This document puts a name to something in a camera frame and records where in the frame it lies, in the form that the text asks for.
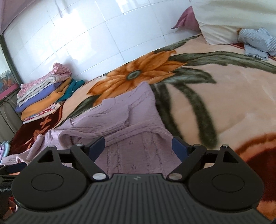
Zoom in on cream white pillow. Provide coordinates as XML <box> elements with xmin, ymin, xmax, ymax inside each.
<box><xmin>191</xmin><ymin>0</ymin><xmax>276</xmax><ymax>45</ymax></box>

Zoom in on pink floral folded garment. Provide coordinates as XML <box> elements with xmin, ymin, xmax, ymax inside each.
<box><xmin>17</xmin><ymin>63</ymin><xmax>72</xmax><ymax>102</ymax></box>

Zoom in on purple folded garment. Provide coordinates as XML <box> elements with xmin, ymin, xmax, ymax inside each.
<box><xmin>15</xmin><ymin>82</ymin><xmax>61</xmax><ymax>113</ymax></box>

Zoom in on red patterned folded cloth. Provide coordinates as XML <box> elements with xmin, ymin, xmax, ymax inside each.
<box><xmin>23</xmin><ymin>102</ymin><xmax>63</xmax><ymax>124</ymax></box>

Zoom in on orange folded garment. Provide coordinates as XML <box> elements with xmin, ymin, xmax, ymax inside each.
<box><xmin>21</xmin><ymin>78</ymin><xmax>72</xmax><ymax>121</ymax></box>

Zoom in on floral plush bed blanket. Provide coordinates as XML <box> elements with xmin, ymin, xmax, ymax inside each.
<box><xmin>9</xmin><ymin>35</ymin><xmax>275</xmax><ymax>219</ymax></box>

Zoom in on lilac knitted cardigan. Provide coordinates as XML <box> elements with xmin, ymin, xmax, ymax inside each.
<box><xmin>2</xmin><ymin>82</ymin><xmax>180</xmax><ymax>175</ymax></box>

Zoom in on mauve pink pillow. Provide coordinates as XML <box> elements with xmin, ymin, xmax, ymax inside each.
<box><xmin>171</xmin><ymin>6</ymin><xmax>200</xmax><ymax>31</ymax></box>

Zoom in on blue striped crumpled shirt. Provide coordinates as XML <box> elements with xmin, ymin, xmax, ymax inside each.
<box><xmin>238</xmin><ymin>28</ymin><xmax>275</xmax><ymax>60</ymax></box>

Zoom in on light purple folded clothes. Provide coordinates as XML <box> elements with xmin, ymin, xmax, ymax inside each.
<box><xmin>0</xmin><ymin>141</ymin><xmax>10</xmax><ymax>161</ymax></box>

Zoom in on teal folded garment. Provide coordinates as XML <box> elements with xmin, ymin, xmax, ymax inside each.
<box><xmin>57</xmin><ymin>79</ymin><xmax>85</xmax><ymax>102</ymax></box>

